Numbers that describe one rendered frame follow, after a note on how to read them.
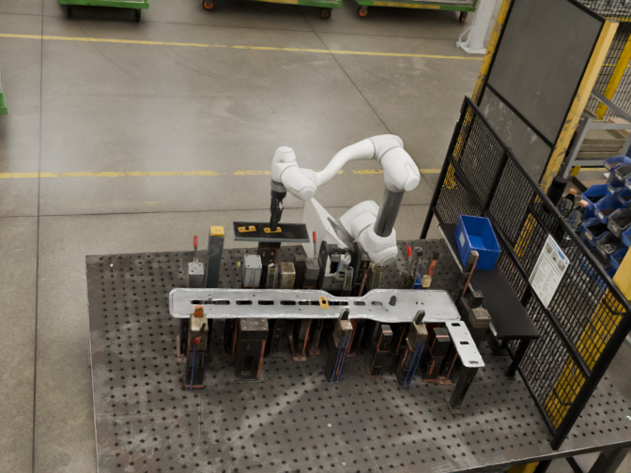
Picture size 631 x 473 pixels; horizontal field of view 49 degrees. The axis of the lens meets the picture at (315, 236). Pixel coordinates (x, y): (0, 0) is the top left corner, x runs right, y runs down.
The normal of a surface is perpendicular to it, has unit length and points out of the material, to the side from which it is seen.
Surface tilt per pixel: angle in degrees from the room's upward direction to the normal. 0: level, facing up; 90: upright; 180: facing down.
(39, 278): 0
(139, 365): 0
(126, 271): 0
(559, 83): 91
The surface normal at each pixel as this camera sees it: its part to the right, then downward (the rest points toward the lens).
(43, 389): 0.17, -0.80
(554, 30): -0.95, 0.01
